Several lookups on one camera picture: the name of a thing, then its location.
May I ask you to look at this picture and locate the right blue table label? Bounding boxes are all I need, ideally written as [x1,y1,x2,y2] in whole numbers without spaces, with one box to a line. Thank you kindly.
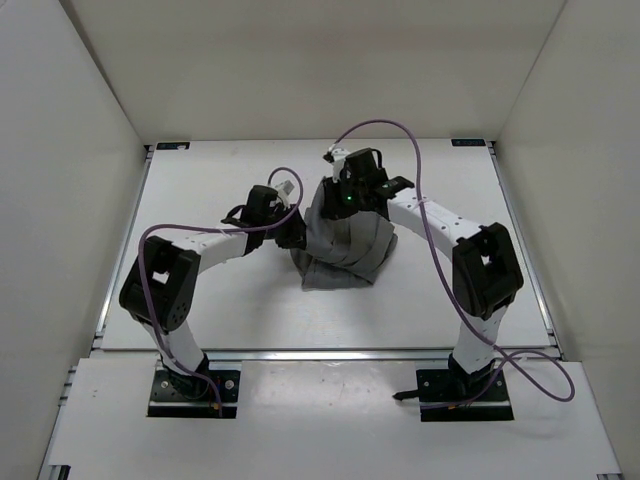
[451,138,486,147]

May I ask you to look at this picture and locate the blue table label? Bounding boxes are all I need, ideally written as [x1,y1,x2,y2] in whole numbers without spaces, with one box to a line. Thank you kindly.
[155,142,190,151]
[451,138,486,147]

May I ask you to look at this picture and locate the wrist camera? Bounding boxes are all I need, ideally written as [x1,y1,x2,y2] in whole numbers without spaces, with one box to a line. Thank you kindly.
[273,180,295,205]
[323,145,350,183]

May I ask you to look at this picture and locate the left blue table label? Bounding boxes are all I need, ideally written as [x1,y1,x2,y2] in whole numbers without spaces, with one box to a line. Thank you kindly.
[155,142,190,151]

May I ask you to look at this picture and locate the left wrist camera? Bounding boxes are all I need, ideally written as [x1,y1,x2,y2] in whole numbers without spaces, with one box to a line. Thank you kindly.
[273,180,295,205]

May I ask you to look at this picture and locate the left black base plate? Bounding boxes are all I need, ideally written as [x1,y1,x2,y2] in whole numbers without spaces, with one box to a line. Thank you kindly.
[147,366,241,419]

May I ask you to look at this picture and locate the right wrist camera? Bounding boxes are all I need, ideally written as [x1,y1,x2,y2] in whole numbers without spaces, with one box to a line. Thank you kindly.
[323,145,350,183]

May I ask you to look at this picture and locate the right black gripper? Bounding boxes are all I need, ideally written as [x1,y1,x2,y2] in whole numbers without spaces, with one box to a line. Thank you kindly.
[322,174,366,222]

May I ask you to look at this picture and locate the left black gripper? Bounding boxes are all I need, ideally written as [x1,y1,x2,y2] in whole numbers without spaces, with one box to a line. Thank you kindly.
[262,203,317,249]

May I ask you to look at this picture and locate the grey pleated skirt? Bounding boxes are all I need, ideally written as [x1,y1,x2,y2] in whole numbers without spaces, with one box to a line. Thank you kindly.
[290,186,398,291]

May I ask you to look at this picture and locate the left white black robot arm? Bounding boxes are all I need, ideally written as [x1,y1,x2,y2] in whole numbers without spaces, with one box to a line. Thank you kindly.
[119,181,306,398]

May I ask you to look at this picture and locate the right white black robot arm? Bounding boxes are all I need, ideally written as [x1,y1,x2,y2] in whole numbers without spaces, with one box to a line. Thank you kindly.
[321,146,524,401]

